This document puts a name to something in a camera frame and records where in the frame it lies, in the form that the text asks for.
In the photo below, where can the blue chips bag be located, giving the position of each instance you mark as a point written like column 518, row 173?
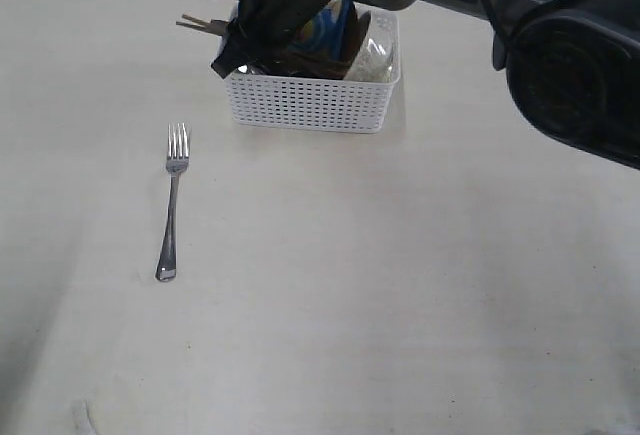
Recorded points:
column 323, row 34

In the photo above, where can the brown wooden chopstick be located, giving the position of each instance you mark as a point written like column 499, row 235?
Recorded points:
column 214, row 26

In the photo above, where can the brown wooden plate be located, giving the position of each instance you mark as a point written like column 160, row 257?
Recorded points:
column 356, row 26

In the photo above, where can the silver metal fork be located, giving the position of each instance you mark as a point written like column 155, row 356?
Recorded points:
column 177, row 162

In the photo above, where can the dark red wooden spoon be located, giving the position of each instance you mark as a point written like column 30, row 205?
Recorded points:
column 292, row 64

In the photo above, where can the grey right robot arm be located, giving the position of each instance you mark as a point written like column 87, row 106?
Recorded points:
column 572, row 66

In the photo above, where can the white perforated plastic basket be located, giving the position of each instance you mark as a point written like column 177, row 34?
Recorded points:
column 312, row 104

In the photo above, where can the clear textured glass bowl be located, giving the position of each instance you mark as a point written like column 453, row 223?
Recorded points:
column 373, row 61

